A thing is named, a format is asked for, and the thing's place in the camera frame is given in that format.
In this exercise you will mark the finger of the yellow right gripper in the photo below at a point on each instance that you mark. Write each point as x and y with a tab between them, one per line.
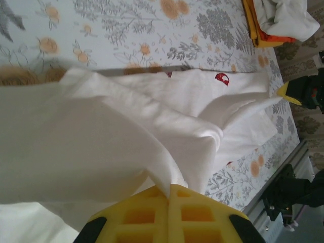
294	100
291	87

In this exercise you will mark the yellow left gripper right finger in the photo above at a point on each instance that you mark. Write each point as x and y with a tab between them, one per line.
202	217

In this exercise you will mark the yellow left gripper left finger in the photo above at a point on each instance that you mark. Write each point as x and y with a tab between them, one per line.
136	217

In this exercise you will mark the white t-shirt with red print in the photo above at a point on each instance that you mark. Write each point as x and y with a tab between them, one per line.
76	139

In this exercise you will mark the folded orange t-shirt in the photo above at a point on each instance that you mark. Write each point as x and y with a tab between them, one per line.
278	39

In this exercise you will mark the folded white t-shirt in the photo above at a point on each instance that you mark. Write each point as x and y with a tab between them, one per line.
291	22

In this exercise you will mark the folded yellow t-shirt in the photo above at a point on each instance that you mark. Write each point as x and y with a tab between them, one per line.
253	27

